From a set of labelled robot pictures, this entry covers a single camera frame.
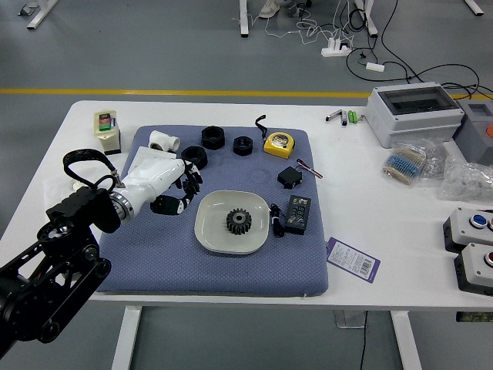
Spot white shoe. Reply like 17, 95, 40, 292
258, 0, 284, 19

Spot big black gear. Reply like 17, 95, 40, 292
226, 207, 253, 235

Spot grey enclosure with clear lid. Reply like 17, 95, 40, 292
364, 81, 466, 149

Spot bag of blue resistors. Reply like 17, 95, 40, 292
382, 139, 431, 189

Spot big black hex nut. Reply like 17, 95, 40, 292
201, 126, 226, 150
180, 146, 209, 170

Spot white pipe tee fitting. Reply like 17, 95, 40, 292
148, 129, 181, 154

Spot white square plate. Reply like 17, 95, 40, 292
194, 189, 270, 255

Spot blue-grey quilted mat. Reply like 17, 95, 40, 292
96, 125, 330, 297

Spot black servo with wires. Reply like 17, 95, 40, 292
277, 158, 324, 190

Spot small black hex nut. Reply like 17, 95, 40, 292
233, 135, 254, 156

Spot black bundled cable plug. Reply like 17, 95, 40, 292
269, 203, 286, 238

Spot button box with red button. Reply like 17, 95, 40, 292
453, 242, 493, 297

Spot white power strip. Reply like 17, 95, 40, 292
321, 38, 354, 58

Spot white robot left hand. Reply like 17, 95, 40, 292
119, 157, 204, 217

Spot black floor cable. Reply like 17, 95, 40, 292
345, 0, 493, 102

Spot white floor cable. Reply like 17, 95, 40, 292
230, 0, 357, 46

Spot black digital display module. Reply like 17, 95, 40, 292
283, 194, 312, 235

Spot bubble wrap bag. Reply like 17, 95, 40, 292
437, 156, 493, 204

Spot beige push-button switch box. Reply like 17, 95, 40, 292
94, 109, 122, 156

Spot white wall switch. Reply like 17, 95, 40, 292
123, 146, 179, 178

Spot grey under-table bracket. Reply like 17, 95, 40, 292
334, 309, 367, 329

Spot purple paper tag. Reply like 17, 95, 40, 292
326, 236, 381, 285

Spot white table leg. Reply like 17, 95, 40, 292
391, 310, 423, 370
111, 306, 142, 370

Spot yellow tape measure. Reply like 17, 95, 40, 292
253, 114, 296, 158

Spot grey box with orange button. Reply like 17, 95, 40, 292
452, 99, 493, 167

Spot clear bag of small parts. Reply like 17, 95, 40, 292
419, 138, 455, 182

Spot button box with blue button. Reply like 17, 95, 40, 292
441, 207, 493, 254

